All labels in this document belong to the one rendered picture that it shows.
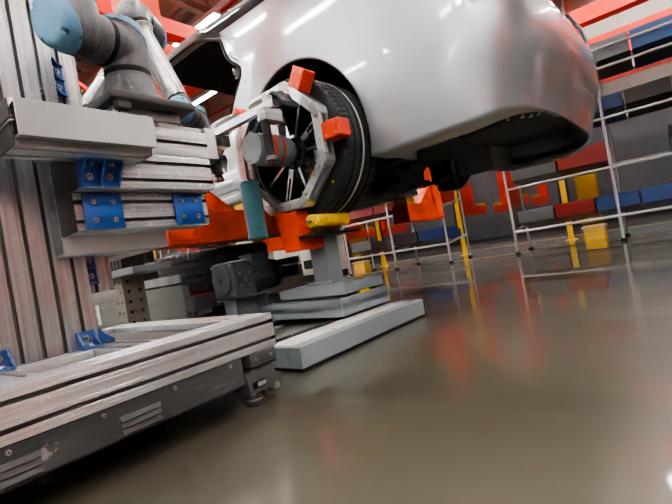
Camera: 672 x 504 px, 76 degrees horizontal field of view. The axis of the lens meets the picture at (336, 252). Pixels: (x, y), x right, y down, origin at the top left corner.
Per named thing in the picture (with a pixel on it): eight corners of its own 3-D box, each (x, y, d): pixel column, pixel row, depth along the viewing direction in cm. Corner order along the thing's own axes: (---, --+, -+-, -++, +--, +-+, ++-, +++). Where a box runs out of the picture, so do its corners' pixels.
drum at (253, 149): (300, 163, 192) (295, 132, 192) (264, 160, 176) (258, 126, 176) (279, 171, 201) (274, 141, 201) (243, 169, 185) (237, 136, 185)
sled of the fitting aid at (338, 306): (390, 302, 208) (386, 282, 208) (344, 319, 180) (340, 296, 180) (314, 307, 240) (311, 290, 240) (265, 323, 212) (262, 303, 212)
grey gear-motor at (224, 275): (304, 312, 229) (293, 247, 229) (241, 332, 196) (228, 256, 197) (281, 313, 240) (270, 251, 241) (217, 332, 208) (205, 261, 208)
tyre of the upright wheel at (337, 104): (402, 118, 186) (302, 66, 218) (371, 110, 168) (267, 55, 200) (344, 246, 214) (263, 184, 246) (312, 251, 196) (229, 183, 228)
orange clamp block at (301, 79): (310, 94, 186) (316, 72, 183) (297, 90, 180) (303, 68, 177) (299, 89, 190) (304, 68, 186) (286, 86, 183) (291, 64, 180)
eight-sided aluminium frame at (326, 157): (343, 198, 179) (320, 68, 179) (333, 198, 174) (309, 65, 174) (258, 221, 214) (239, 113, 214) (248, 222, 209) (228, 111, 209)
